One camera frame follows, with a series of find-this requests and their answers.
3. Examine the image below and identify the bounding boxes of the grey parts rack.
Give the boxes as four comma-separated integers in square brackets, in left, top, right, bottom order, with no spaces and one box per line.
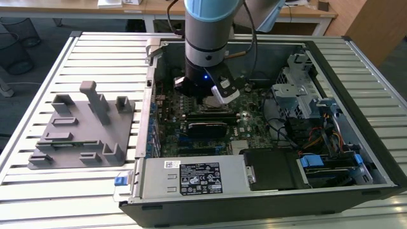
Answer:
[26,80,135,170]

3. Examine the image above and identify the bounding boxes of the black expansion slot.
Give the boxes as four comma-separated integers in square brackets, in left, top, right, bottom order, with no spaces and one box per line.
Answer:
[176,148,214,155]

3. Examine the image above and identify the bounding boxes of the black graphics card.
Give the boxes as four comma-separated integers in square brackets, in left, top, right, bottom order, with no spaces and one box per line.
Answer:
[185,122,229,139]

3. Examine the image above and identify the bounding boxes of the black plastic air shroud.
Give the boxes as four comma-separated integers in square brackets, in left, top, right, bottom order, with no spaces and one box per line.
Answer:
[242,147,313,191]

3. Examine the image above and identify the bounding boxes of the silver drive cage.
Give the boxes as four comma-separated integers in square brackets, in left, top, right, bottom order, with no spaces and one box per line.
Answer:
[269,53,344,120]

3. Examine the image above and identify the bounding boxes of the coloured power wires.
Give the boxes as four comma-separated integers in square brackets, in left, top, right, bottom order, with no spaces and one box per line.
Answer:
[298,113,345,153]

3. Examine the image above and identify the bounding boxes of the hard disk in blue carrier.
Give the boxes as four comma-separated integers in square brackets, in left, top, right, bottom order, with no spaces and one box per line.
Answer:
[297,152,376,190]

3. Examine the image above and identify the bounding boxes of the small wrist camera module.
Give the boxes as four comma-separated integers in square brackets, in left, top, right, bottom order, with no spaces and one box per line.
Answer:
[171,76,188,91]

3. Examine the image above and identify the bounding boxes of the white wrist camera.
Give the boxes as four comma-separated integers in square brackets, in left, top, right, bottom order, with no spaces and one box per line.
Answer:
[209,78,241,105]

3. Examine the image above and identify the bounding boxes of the black RAM slot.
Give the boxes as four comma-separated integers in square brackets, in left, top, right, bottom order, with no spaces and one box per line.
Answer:
[182,113,240,117]
[182,121,240,125]
[182,118,240,123]
[182,116,240,120]

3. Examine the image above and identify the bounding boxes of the black cable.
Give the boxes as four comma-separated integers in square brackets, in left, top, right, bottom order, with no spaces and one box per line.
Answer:
[166,0,186,39]

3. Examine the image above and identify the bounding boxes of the green RAM stick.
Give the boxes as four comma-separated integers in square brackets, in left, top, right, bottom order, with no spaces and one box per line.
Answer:
[35,141,98,147]

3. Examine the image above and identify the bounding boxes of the green motherboard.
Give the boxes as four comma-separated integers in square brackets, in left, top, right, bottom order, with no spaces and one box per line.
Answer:
[149,80,286,158]

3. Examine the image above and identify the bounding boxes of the wooden cabinet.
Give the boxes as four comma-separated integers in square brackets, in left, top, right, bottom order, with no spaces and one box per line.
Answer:
[325,0,407,70]

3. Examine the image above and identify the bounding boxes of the black mesh waste bin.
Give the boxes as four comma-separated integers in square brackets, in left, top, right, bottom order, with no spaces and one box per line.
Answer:
[0,17,41,47]
[0,32,34,76]

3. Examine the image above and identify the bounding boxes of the silver power supply unit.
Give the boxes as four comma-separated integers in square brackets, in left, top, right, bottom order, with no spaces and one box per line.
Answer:
[127,156,257,200]

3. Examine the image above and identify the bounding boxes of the black PC case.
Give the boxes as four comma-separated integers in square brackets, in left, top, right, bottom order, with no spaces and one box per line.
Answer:
[111,35,402,227]

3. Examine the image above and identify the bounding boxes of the silver chipset heatsink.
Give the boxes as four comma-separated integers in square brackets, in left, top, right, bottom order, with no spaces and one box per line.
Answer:
[230,140,252,153]

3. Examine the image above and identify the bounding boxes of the wooden desk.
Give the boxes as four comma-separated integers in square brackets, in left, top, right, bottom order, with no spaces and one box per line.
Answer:
[0,0,338,31]

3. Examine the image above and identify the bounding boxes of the CPU socket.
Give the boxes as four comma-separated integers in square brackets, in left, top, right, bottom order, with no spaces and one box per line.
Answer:
[196,95,230,114]

